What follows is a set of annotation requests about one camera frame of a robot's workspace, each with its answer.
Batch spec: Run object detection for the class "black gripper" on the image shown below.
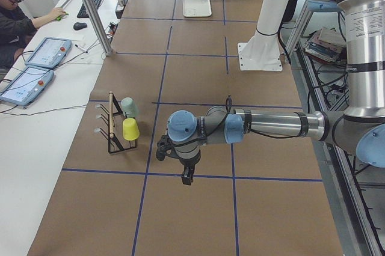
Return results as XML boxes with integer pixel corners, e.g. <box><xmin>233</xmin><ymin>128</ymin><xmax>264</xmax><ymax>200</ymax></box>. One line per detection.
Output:
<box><xmin>181</xmin><ymin>161</ymin><xmax>196</xmax><ymax>184</ymax></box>

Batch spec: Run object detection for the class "pale green cup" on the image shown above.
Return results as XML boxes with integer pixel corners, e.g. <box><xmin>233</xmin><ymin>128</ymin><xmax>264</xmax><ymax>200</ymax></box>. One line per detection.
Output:
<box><xmin>121</xmin><ymin>97</ymin><xmax>139</xmax><ymax>118</ymax></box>

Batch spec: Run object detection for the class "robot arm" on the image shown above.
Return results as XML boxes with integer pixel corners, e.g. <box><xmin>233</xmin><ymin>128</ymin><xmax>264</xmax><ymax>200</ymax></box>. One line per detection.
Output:
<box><xmin>156</xmin><ymin>0</ymin><xmax>384</xmax><ymax>185</ymax></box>

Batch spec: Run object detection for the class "yellow cup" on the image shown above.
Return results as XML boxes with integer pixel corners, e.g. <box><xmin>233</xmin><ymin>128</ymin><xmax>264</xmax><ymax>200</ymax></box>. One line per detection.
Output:
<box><xmin>122</xmin><ymin>118</ymin><xmax>140</xmax><ymax>141</ymax></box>

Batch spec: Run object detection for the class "cream bear tray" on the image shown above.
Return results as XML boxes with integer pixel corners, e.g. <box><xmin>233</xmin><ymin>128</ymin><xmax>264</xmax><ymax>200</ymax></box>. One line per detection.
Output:
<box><xmin>182</xmin><ymin>0</ymin><xmax>212</xmax><ymax>17</ymax></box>

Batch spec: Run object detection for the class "metal cup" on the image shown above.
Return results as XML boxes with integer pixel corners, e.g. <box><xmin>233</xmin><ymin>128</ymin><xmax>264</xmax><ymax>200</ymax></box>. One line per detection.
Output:
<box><xmin>117</xmin><ymin>0</ymin><xmax>125</xmax><ymax>7</ymax></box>

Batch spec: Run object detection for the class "lower blue teach pendant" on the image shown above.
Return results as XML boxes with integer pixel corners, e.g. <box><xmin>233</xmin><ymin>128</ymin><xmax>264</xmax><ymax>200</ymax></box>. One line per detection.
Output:
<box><xmin>1</xmin><ymin>66</ymin><xmax>54</xmax><ymax>106</ymax></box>

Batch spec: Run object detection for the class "blue teach pendant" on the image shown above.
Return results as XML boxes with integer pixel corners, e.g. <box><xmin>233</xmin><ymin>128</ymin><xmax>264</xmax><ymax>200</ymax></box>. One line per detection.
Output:
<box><xmin>1</xmin><ymin>66</ymin><xmax>54</xmax><ymax>106</ymax></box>
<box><xmin>25</xmin><ymin>37</ymin><xmax>72</xmax><ymax>69</ymax></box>

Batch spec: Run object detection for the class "upper blue teach pendant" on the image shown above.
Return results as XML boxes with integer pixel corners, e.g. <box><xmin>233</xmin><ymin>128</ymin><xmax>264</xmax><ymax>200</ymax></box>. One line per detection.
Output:
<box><xmin>25</xmin><ymin>37</ymin><xmax>72</xmax><ymax>69</ymax></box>

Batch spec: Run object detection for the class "black computer mouse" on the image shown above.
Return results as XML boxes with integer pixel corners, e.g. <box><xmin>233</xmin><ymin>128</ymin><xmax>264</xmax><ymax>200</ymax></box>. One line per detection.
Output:
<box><xmin>73</xmin><ymin>22</ymin><xmax>87</xmax><ymax>31</ymax></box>

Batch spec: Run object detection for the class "stack of books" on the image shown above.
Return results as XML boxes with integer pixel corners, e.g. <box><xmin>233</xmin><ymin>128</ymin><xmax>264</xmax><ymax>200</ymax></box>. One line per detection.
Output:
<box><xmin>304</xmin><ymin>27</ymin><xmax>347</xmax><ymax>63</ymax></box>

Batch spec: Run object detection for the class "black keyboard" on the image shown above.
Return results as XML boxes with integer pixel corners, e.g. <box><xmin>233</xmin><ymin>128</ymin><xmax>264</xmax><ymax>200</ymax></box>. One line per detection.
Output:
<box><xmin>76</xmin><ymin>0</ymin><xmax>106</xmax><ymax>19</ymax></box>

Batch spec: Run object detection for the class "person in black jacket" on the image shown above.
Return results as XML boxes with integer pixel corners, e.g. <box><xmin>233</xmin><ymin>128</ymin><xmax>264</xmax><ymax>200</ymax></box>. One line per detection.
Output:
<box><xmin>1</xmin><ymin>0</ymin><xmax>67</xmax><ymax>69</ymax></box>

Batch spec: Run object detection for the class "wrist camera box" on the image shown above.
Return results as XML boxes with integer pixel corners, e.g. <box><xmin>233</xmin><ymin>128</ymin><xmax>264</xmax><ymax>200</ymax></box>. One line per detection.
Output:
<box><xmin>156</xmin><ymin>135</ymin><xmax>173</xmax><ymax>161</ymax></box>

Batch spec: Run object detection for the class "black wire cup rack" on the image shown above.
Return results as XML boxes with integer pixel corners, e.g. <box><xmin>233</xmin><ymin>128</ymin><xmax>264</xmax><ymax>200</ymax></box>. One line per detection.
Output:
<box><xmin>94</xmin><ymin>91</ymin><xmax>138</xmax><ymax>155</ymax></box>

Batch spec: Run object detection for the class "black braided cable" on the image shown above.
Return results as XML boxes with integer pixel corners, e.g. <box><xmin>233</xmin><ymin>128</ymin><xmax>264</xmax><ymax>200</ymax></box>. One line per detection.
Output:
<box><xmin>207</xmin><ymin>95</ymin><xmax>301</xmax><ymax>139</ymax></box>

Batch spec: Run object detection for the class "white camera stand post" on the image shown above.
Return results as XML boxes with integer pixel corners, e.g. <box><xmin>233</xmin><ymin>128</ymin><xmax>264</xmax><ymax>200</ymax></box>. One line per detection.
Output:
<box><xmin>238</xmin><ymin>0</ymin><xmax>289</xmax><ymax>72</ymax></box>

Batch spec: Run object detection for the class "aluminium frame post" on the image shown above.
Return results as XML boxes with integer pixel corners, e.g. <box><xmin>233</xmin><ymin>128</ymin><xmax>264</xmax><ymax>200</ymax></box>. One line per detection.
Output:
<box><xmin>82</xmin><ymin>0</ymin><xmax>112</xmax><ymax>56</ymax></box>

